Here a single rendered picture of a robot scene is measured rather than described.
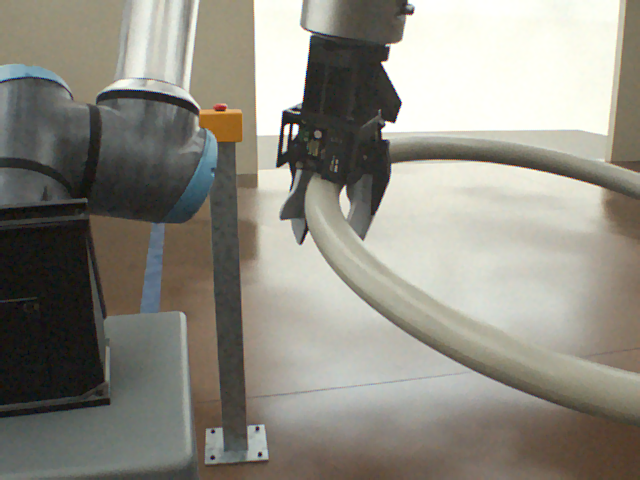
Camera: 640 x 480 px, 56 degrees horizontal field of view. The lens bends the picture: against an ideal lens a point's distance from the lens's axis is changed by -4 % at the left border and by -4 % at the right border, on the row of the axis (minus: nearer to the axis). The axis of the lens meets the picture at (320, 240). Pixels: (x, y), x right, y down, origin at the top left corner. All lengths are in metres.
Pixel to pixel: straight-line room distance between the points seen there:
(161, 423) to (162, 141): 0.37
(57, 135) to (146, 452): 0.40
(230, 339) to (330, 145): 1.44
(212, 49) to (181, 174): 5.78
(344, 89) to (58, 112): 0.43
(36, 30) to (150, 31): 5.85
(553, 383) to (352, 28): 0.31
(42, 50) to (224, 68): 1.80
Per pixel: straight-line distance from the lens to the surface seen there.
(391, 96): 0.63
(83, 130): 0.85
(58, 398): 0.77
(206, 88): 6.65
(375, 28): 0.52
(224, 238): 1.82
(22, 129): 0.82
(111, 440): 0.70
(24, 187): 0.76
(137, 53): 0.93
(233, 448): 2.13
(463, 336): 0.38
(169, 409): 0.74
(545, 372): 0.37
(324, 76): 0.52
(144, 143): 0.87
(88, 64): 6.69
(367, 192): 0.60
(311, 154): 0.56
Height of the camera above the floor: 1.23
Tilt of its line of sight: 17 degrees down
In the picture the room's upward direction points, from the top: straight up
